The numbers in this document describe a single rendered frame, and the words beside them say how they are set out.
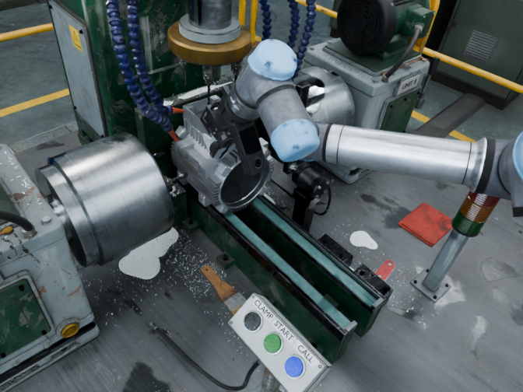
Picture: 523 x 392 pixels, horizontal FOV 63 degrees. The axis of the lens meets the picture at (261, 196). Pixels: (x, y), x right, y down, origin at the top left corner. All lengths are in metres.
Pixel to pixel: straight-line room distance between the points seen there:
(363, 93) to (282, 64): 0.59
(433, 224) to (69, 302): 1.02
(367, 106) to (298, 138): 0.62
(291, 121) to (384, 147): 0.19
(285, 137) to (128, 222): 0.37
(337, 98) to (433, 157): 0.49
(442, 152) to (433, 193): 0.75
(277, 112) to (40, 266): 0.49
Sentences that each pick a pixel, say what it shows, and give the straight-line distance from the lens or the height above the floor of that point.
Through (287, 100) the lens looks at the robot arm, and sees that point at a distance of 0.71.
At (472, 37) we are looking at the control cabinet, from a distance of 4.01.
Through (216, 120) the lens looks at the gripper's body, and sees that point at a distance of 0.87.
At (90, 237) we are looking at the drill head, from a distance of 0.88.
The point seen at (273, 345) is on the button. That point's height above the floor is 1.07.
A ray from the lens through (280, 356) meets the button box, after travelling 0.72.
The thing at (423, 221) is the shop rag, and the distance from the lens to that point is 1.39.
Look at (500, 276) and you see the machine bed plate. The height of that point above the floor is 0.80.
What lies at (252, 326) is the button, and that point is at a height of 1.07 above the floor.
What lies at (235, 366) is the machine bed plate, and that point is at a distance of 1.00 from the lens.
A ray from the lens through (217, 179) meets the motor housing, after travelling 1.00.
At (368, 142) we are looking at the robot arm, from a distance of 0.79.
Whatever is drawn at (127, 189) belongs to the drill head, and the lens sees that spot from 0.87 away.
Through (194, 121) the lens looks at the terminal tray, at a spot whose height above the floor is 1.13.
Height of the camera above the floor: 1.70
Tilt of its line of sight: 43 degrees down
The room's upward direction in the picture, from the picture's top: 7 degrees clockwise
